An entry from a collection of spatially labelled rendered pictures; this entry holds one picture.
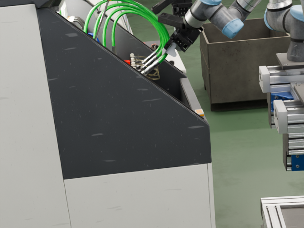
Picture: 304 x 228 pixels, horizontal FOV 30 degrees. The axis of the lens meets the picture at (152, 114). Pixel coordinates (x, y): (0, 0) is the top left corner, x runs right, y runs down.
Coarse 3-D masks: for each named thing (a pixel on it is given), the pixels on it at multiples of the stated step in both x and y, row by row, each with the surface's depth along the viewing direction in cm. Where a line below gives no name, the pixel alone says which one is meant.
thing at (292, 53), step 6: (294, 42) 254; (300, 42) 252; (288, 48) 260; (294, 48) 255; (300, 48) 252; (288, 54) 258; (294, 54) 256; (300, 54) 253; (294, 60) 255; (300, 60) 253
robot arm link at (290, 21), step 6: (294, 6) 254; (300, 6) 254; (288, 12) 256; (294, 12) 250; (300, 12) 248; (288, 18) 254; (294, 18) 250; (300, 18) 248; (282, 24) 258; (288, 24) 255; (294, 24) 251; (300, 24) 249; (288, 30) 257; (294, 30) 252; (300, 30) 250; (294, 36) 253; (300, 36) 251
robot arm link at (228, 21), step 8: (224, 8) 203; (232, 8) 210; (216, 16) 202; (224, 16) 202; (232, 16) 202; (240, 16) 209; (216, 24) 204; (224, 24) 202; (232, 24) 202; (240, 24) 202; (224, 32) 204; (232, 32) 202
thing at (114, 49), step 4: (124, 12) 257; (128, 12) 258; (132, 12) 258; (136, 12) 258; (120, 16) 258; (144, 16) 259; (116, 20) 258; (148, 20) 260; (152, 24) 261; (112, 28) 260; (156, 28) 261; (112, 32) 260; (112, 36) 261; (160, 36) 262; (112, 40) 261; (160, 40) 263; (112, 44) 262; (160, 44) 264; (112, 48) 263; (160, 48) 264; (152, 52) 265; (156, 52) 265; (148, 56) 265; (152, 56) 265; (144, 60) 266; (148, 60) 266
